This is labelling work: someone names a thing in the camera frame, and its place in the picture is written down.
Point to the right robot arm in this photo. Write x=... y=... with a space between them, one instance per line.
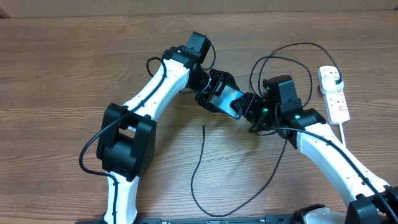
x=368 y=198

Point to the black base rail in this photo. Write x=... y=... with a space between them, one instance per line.
x=268 y=219

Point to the blue Samsung Galaxy smartphone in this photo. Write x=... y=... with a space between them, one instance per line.
x=223 y=102

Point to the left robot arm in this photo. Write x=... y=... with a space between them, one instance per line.
x=127 y=141

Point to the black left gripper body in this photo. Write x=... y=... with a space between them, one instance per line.
x=218 y=79

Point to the white power strip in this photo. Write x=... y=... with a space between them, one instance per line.
x=335 y=103

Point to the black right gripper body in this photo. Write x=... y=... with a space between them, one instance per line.
x=259 y=114

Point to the white USB charger plug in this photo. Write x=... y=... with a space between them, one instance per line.
x=329 y=85

